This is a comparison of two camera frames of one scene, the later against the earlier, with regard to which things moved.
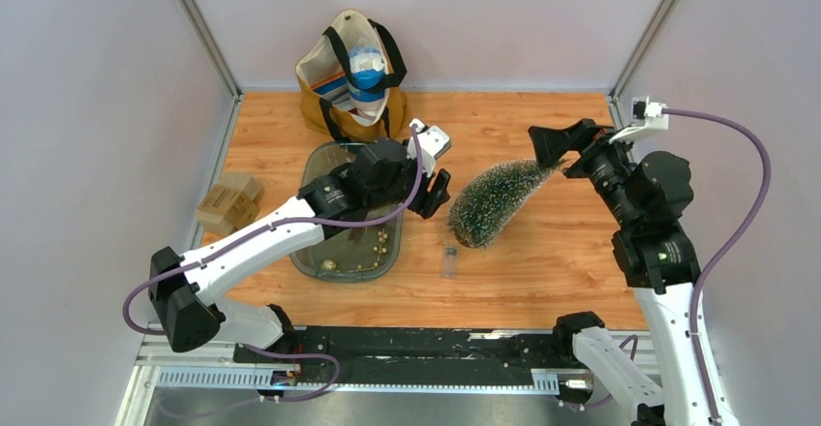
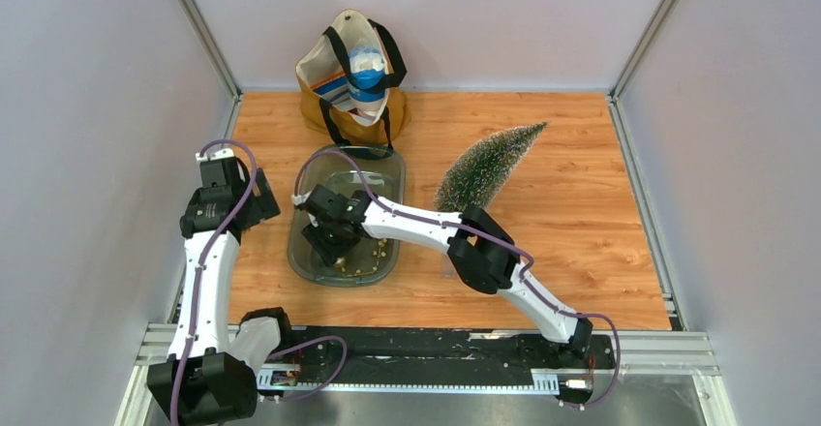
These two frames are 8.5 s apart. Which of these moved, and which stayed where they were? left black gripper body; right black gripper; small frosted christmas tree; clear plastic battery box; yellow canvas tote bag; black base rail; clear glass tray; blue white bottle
Moved: right black gripper; small frosted christmas tree; left black gripper body
Stayed: yellow canvas tote bag; clear plastic battery box; blue white bottle; clear glass tray; black base rail
